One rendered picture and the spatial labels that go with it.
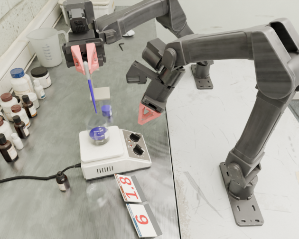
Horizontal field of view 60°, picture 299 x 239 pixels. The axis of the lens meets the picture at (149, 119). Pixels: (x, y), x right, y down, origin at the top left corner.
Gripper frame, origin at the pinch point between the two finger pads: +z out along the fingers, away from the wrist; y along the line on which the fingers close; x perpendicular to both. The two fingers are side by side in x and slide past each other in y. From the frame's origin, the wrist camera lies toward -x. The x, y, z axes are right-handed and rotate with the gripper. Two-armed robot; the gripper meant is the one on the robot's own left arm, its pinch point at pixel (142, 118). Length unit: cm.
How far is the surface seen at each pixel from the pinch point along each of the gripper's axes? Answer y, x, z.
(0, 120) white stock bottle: 6.7, -37.0, 21.7
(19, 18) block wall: -54, -71, 17
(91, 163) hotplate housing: 14.3, -6.4, 12.1
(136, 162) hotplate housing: 9.2, 4.7, 8.1
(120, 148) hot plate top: 9.4, -1.6, 6.4
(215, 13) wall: -150, 19, -26
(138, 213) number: 22.9, 10.0, 10.9
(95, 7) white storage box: -93, -50, 4
